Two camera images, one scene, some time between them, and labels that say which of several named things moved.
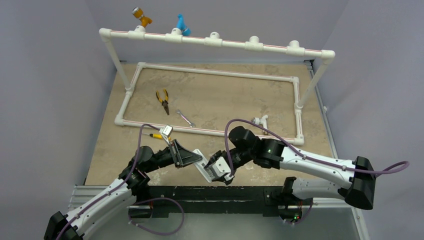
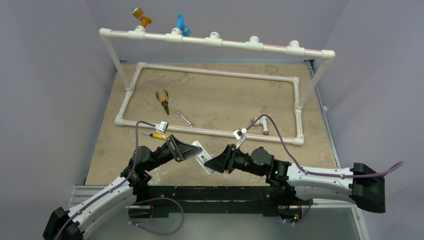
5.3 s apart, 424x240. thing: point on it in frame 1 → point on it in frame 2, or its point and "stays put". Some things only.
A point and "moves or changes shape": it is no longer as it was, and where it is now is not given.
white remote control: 200,165 moves or changes shape
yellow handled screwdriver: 156,135 stays put
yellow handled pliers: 164,102 stays put
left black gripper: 183,157 → 182,150
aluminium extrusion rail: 81,197 stays put
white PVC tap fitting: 261,121 stays put
